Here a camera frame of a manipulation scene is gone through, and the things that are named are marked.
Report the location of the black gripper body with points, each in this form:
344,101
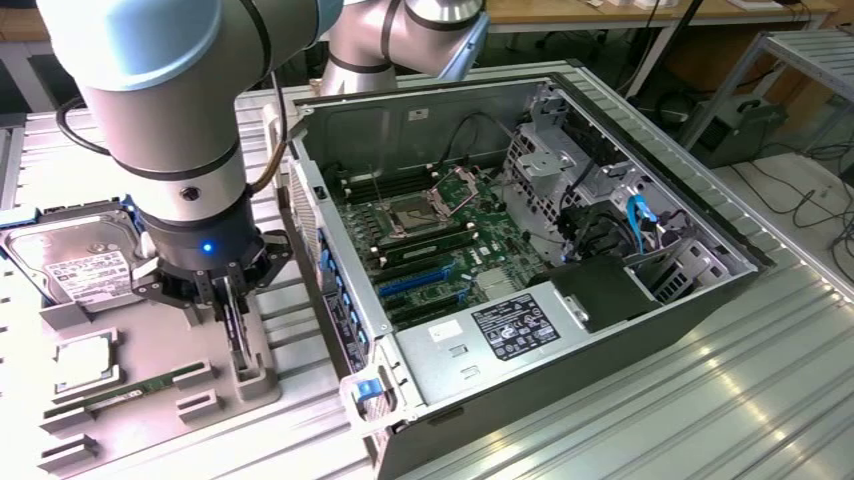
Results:
200,240

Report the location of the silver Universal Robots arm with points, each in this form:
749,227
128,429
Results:
166,125

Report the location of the blue card retention clips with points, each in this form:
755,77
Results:
326,261

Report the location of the grey parts rack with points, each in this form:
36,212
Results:
160,340

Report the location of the silver hard disk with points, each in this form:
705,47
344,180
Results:
73,260

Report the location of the green RAM stick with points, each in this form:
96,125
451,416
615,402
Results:
140,387

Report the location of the blue expansion slot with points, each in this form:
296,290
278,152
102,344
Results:
423,292
409,281

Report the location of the thin locking lever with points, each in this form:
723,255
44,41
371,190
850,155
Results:
379,185

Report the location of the black RAM slot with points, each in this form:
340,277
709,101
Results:
420,239
383,177
389,194
387,186

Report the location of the CPU socket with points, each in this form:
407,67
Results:
408,215

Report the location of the silver CPU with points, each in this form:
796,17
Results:
82,365

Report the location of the dark installed RAM stick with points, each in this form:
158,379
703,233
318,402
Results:
429,252

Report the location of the black expansion slot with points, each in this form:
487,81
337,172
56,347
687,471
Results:
429,307

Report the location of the blue disk caddy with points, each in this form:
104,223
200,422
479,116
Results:
16,218

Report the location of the blue case latch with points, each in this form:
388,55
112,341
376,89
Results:
367,390

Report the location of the open black PC case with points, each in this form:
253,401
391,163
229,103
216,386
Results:
373,120

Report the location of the metal socket cover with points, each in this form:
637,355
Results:
455,172

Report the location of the green motherboard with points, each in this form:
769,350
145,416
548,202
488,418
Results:
493,225

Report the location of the grey power supply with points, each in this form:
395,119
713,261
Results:
453,360

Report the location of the silver chipset heatsink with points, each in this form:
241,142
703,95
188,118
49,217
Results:
499,285

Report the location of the metal disk bay cage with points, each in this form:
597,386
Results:
540,165

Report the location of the perforated metal disk bay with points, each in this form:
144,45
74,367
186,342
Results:
687,272

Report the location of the wooden desk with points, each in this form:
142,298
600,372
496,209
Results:
600,15

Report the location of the grey equipment box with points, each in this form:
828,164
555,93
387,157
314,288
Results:
740,135

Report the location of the metal slat frame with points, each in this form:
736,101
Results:
814,55

